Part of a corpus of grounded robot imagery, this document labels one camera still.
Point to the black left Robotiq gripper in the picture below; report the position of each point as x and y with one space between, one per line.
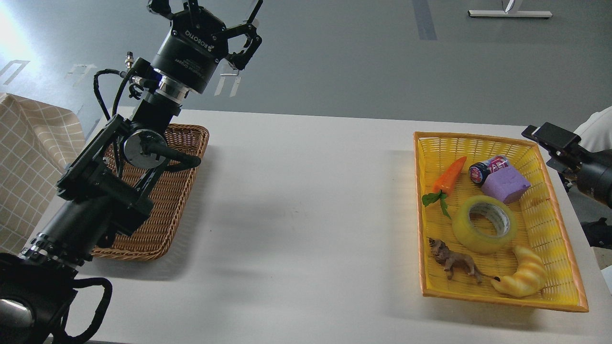
191 52

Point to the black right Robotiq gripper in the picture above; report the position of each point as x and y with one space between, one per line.
566 155

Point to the yellow tape roll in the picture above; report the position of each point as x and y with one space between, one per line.
484 225

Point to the white sleeved forearm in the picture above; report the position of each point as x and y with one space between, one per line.
596 132

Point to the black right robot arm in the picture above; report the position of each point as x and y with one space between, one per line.
590 172

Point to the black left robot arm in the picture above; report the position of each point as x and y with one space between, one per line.
107 188

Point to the purple foam block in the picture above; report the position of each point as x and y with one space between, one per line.
506 185

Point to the small dark labelled jar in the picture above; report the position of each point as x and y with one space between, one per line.
479 172

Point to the yellow plastic basket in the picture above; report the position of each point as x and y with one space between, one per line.
540 224

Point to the orange toy carrot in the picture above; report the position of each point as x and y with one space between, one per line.
444 186

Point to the yellow toy croissant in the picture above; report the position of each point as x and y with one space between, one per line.
529 278

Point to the white stand base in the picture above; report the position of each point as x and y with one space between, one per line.
511 9

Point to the brown toy lion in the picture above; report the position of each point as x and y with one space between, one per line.
449 260

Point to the brown wicker basket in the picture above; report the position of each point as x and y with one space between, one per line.
154 238

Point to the beige checkered cloth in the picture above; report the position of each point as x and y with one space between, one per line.
37 141

